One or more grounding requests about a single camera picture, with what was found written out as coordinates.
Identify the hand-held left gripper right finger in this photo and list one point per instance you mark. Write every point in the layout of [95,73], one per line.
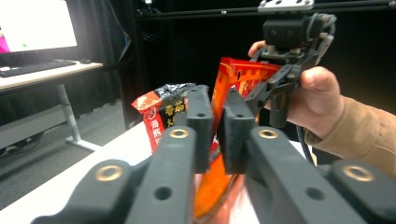
[274,168]

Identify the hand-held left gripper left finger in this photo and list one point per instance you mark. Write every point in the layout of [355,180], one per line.
[174,155]

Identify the orange seasoning packet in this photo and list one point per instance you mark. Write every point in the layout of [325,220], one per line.
[236,73]

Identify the large black red seasoning packet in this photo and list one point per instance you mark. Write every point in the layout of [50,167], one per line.
[162,109]

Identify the white table sheet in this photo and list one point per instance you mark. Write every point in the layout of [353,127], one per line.
[130,146]

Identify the black metal crossbar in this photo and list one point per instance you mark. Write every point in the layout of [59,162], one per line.
[199,12]

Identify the wooden desk with grey leg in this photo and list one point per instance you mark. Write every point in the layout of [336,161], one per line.
[62,99]

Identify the black computer mouse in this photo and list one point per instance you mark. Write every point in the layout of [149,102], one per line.
[85,61]

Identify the black curtain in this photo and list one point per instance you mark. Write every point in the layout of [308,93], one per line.
[99,31]

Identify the black keyboard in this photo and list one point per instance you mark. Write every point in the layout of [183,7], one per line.
[34,68]

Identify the computer monitor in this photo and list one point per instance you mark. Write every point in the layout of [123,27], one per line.
[34,25]

